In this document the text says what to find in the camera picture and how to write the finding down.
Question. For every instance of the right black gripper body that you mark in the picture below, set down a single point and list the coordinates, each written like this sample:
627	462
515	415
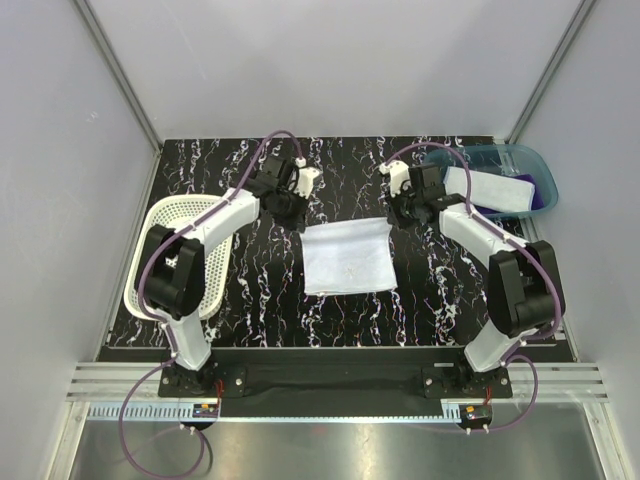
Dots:
404	207

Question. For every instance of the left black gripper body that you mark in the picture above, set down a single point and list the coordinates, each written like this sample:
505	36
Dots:
289	209

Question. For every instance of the light blue towel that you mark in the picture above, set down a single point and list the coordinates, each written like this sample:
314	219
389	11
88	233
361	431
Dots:
455	181

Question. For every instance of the pale lavender towel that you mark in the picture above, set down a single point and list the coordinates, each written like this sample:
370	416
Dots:
348	258

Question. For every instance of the purple towel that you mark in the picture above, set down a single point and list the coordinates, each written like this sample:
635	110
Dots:
535	192

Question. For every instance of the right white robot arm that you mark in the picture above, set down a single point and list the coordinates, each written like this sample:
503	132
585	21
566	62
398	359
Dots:
524	294

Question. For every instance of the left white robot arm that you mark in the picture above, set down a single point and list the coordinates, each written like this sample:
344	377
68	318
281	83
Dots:
170	276

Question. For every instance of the teal transparent plastic tray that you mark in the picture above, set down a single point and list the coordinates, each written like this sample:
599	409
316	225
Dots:
513	160

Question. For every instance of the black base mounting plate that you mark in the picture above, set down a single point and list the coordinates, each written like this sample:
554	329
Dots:
334	406

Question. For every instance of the right connector box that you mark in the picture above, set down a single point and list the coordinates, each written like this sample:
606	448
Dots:
480	413

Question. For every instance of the connector box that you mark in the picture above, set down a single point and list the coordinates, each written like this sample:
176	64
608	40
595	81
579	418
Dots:
480	413
206	410

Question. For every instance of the left connector box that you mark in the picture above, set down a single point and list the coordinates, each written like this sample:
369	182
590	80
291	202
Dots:
206	410

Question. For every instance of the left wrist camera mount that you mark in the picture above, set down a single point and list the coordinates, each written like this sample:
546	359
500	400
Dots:
307	178

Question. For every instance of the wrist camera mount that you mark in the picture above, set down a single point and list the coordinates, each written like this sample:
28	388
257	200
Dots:
398	178
307	178

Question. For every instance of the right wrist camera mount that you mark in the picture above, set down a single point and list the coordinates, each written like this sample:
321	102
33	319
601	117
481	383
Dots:
398	178

